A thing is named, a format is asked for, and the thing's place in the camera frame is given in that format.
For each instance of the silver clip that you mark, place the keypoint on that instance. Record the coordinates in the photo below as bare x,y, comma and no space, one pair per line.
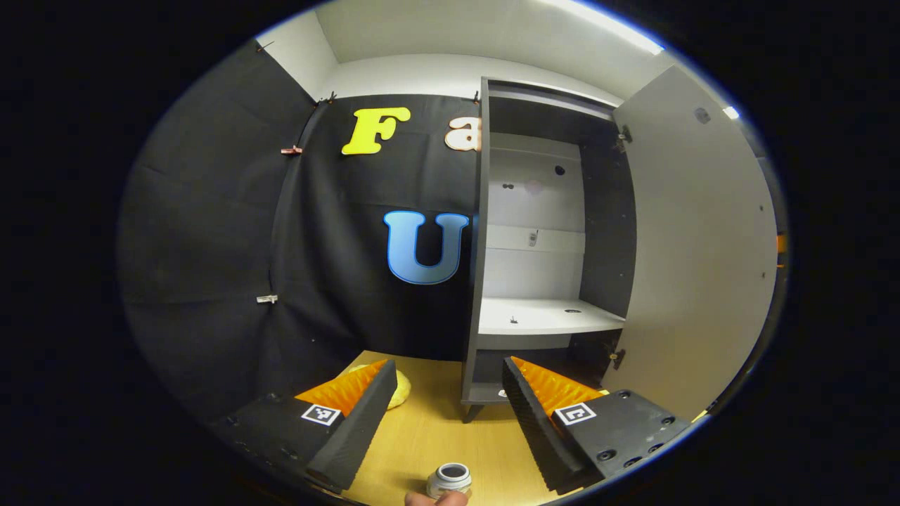
266,299

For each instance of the red clip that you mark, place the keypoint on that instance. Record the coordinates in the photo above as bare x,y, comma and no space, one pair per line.
291,150

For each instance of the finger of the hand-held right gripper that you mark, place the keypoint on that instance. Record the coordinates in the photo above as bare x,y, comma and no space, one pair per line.
780,249

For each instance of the black backdrop cloth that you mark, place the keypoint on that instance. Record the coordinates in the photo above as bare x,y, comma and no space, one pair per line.
211,232

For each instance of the yellow round sponge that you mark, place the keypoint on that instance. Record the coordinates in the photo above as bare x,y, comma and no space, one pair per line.
401,390

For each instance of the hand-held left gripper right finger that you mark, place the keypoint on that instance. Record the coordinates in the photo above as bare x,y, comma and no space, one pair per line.
534,429

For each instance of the white bottle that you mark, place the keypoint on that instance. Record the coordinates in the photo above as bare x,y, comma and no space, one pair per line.
450,483

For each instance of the white cabinet shelf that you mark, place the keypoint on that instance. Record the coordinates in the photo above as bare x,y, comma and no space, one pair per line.
541,316

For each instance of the ceiling light panel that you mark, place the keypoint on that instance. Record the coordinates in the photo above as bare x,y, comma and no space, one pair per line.
731,112

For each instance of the dark door hinge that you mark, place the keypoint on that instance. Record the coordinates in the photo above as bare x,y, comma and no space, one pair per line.
616,358
623,137

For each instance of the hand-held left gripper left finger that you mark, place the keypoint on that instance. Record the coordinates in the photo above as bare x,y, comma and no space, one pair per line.
362,432

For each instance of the beige cabinet door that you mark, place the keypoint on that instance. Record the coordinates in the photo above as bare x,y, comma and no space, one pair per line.
696,246

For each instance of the black clip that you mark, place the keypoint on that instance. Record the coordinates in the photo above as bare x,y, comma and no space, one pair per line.
327,97
264,46

